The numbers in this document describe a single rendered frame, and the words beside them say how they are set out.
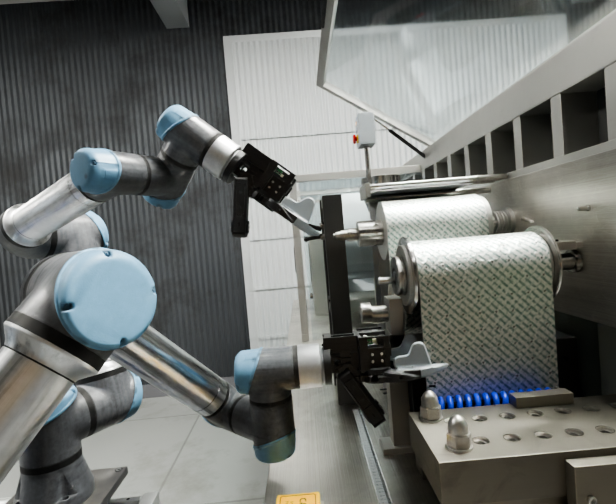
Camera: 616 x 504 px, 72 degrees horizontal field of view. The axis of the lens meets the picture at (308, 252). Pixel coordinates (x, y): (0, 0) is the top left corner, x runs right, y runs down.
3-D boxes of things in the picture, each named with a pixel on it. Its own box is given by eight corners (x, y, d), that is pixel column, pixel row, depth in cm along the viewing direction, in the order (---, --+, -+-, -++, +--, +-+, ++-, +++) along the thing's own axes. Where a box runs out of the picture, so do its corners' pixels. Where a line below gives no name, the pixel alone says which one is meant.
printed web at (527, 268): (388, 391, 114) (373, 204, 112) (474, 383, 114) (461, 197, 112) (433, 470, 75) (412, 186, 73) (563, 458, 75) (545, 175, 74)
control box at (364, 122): (352, 149, 137) (349, 119, 137) (372, 148, 137) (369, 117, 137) (355, 145, 130) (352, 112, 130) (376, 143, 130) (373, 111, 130)
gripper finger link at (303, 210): (333, 212, 76) (292, 184, 78) (314, 238, 76) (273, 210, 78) (334, 214, 79) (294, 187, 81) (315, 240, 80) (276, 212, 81)
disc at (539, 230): (519, 298, 88) (513, 227, 88) (521, 298, 88) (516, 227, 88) (563, 308, 73) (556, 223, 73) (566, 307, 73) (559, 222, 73)
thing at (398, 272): (401, 288, 75) (394, 300, 82) (412, 287, 75) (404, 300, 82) (394, 250, 78) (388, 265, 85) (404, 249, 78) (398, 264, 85)
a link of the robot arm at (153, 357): (-19, 300, 59) (211, 438, 86) (0, 304, 52) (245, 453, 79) (40, 239, 65) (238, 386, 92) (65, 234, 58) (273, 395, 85)
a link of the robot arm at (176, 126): (167, 136, 86) (185, 99, 82) (211, 168, 86) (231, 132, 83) (145, 140, 79) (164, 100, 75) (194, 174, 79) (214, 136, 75)
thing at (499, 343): (427, 404, 75) (419, 301, 75) (557, 392, 75) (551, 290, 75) (428, 405, 75) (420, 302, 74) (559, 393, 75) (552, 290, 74)
